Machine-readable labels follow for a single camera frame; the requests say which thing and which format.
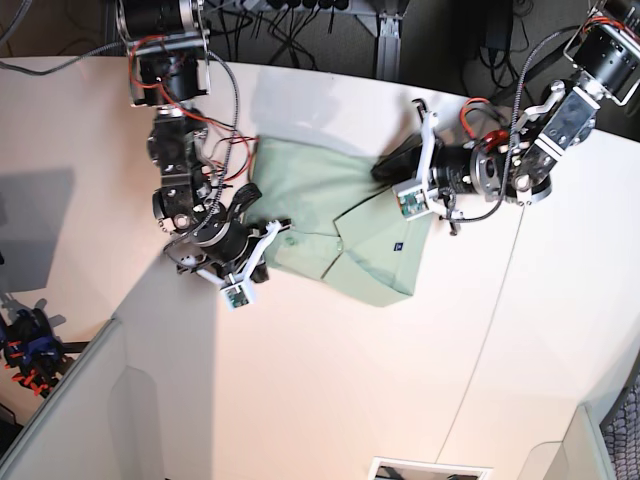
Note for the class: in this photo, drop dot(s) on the grey partition panel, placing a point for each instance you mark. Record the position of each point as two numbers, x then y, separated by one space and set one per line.
581 454
101 421

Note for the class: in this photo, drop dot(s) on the blue black clamp pile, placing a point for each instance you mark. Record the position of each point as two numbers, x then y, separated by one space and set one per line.
31 352

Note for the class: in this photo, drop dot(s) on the black power brick pair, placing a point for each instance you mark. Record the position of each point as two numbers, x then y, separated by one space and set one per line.
492 21

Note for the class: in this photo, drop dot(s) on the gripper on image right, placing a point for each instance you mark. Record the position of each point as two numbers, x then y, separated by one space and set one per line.
414 159

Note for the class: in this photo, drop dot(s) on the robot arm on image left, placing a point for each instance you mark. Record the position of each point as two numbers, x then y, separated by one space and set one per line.
167 44

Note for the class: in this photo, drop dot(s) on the grey partition panel right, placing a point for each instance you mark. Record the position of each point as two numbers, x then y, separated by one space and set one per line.
581 454

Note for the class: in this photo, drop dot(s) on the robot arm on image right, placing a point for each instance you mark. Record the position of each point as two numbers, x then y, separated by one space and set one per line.
512 164

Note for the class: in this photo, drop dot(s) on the white framed floor opening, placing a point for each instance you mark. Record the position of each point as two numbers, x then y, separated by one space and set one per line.
396 469

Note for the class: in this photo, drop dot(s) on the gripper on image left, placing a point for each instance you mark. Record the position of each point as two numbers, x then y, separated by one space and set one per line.
228 252

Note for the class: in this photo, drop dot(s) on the black power strip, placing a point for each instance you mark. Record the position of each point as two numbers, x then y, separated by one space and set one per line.
352 7

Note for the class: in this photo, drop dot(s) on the grey partition panel left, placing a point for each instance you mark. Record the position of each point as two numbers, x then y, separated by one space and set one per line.
101 421

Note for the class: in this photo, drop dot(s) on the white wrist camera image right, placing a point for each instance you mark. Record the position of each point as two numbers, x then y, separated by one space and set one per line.
412 199

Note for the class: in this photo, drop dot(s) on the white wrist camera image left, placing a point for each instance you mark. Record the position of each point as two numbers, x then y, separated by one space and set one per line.
239 294

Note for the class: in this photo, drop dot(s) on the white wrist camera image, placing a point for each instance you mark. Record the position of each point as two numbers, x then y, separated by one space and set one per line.
239 294
412 199

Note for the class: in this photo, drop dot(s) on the aluminium frame post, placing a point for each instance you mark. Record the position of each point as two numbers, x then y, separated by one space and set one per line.
383 20

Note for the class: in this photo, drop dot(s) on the light green T-shirt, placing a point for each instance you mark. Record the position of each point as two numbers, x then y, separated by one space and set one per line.
347 230

